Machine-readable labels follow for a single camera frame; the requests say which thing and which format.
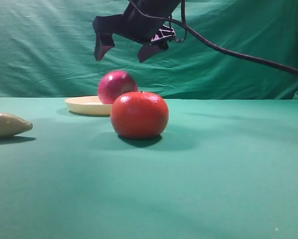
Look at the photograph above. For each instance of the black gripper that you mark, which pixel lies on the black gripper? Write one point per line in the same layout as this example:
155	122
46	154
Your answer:
141	22

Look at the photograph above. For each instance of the dark red apple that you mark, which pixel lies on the dark red apple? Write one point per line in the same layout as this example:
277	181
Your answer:
115	83

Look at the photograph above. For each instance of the pale yellow plate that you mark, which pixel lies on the pale yellow plate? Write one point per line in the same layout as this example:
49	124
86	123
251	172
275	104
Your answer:
88	105

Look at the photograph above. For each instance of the orange-red tangerine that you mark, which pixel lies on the orange-red tangerine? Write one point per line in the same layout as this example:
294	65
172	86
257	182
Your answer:
139	115

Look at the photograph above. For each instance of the green backdrop cloth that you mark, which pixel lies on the green backdrop cloth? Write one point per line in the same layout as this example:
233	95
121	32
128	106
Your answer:
47	50

